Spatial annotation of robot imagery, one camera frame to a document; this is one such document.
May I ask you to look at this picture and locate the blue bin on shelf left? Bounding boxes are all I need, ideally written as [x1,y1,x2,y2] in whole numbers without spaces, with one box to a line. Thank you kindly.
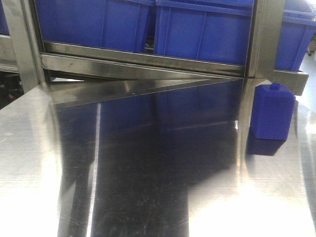
[35,0,155,53]

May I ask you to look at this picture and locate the blue bin on shelf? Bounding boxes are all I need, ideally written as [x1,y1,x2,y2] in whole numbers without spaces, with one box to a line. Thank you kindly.
[154,0,254,65]
[35,0,155,53]

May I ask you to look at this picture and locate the blue bin on shelf right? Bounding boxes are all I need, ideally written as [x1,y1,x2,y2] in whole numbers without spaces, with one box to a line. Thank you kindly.
[154,0,254,65]

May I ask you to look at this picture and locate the stainless steel workbench shelf frame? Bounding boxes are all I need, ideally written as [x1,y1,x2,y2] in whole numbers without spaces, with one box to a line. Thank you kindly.
[0,0,309,100]

